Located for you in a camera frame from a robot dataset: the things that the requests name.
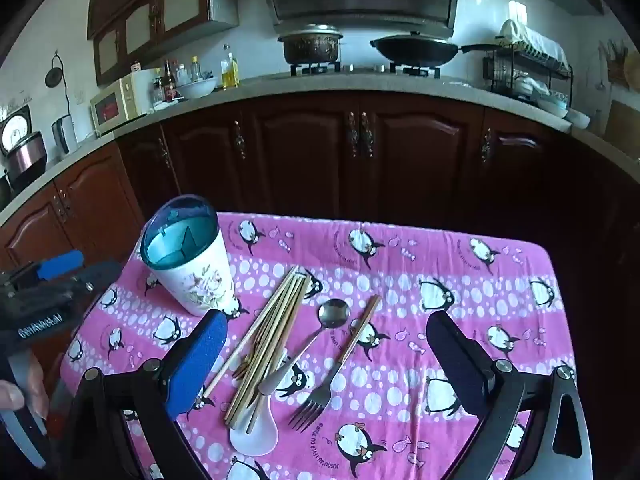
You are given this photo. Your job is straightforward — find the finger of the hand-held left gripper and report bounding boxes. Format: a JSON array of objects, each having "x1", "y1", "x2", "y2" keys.
[
  {"x1": 74, "y1": 259, "x2": 124, "y2": 294},
  {"x1": 10, "y1": 249, "x2": 86, "y2": 283}
]

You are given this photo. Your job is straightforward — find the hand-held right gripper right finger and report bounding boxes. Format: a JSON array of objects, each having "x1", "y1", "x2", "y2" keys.
[{"x1": 425, "y1": 310, "x2": 593, "y2": 480}]

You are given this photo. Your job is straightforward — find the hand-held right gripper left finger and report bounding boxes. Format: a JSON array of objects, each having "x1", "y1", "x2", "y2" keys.
[{"x1": 60, "y1": 309, "x2": 230, "y2": 480}]

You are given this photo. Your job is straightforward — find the bundle of wooden chopsticks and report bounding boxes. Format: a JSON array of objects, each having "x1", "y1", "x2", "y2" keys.
[{"x1": 204, "y1": 264, "x2": 313, "y2": 428}]

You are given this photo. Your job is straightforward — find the white floral utensil holder cup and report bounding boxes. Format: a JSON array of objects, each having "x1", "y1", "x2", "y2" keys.
[{"x1": 140, "y1": 194, "x2": 237, "y2": 317}]

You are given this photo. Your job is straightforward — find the white ceramic soup spoon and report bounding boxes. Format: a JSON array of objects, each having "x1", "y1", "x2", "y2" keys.
[{"x1": 228, "y1": 355, "x2": 292, "y2": 458}]

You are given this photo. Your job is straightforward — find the fork with brown handle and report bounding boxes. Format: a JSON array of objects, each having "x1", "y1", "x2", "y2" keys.
[{"x1": 287, "y1": 295, "x2": 383, "y2": 433}]

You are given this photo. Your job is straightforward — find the metal spoon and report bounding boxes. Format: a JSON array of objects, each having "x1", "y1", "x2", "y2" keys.
[{"x1": 257, "y1": 298, "x2": 352, "y2": 393}]

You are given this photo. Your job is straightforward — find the person's left hand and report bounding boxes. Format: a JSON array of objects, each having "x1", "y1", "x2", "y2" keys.
[{"x1": 0, "y1": 357, "x2": 52, "y2": 423}]

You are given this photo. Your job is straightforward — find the pink penguin printed tablecloth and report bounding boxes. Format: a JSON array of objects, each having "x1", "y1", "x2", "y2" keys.
[{"x1": 60, "y1": 211, "x2": 576, "y2": 480}]

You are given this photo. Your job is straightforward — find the rice cooker with open lid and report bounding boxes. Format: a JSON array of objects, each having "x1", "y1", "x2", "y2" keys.
[{"x1": 0, "y1": 107, "x2": 48, "y2": 191}]

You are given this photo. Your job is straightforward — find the cream microwave oven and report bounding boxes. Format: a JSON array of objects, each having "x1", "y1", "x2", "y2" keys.
[{"x1": 90, "y1": 71, "x2": 156, "y2": 136}]

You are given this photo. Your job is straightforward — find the black round hanging trivet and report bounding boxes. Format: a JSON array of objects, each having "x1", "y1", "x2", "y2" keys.
[{"x1": 45, "y1": 51, "x2": 68, "y2": 88}]

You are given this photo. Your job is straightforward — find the dark soy sauce bottle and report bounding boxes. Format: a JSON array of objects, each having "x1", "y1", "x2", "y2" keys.
[{"x1": 162, "y1": 59, "x2": 180, "y2": 103}]

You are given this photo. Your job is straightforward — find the large white bowl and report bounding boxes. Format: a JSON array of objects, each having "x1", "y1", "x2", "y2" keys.
[{"x1": 176, "y1": 79, "x2": 218, "y2": 100}]

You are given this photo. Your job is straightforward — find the yellow cooking oil bottle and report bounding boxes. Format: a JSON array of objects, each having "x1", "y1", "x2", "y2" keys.
[{"x1": 221, "y1": 44, "x2": 240, "y2": 88}]

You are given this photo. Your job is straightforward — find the wooden cutting board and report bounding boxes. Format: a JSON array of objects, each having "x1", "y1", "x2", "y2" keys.
[{"x1": 602, "y1": 100, "x2": 640, "y2": 148}]

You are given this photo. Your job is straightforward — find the grey stone kitchen countertop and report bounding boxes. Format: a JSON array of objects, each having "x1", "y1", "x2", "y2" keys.
[{"x1": 0, "y1": 72, "x2": 640, "y2": 226}]

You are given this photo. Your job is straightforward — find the black dish rack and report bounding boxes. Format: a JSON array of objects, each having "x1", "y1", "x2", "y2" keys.
[{"x1": 482, "y1": 35, "x2": 573, "y2": 111}]

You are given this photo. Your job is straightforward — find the dark cooking pot with lid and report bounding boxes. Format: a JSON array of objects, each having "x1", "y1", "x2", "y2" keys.
[{"x1": 277, "y1": 23, "x2": 345, "y2": 65}]

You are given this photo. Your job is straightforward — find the gas stove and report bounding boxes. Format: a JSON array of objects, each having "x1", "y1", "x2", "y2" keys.
[{"x1": 287, "y1": 60, "x2": 443, "y2": 80}]

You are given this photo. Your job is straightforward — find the black wok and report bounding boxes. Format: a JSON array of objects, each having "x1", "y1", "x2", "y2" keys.
[{"x1": 370, "y1": 31, "x2": 501, "y2": 67}]

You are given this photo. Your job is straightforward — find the white cloth on dish rack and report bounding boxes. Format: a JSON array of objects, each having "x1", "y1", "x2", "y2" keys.
[{"x1": 500, "y1": 19, "x2": 568, "y2": 63}]

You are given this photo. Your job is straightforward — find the brown wall cabinets glass doors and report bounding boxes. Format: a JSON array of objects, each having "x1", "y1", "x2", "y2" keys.
[{"x1": 87, "y1": 0, "x2": 240, "y2": 86}]

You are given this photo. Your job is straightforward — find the wall mounted chopstick basket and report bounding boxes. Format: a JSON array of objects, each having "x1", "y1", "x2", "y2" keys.
[{"x1": 600, "y1": 40, "x2": 630, "y2": 92}]

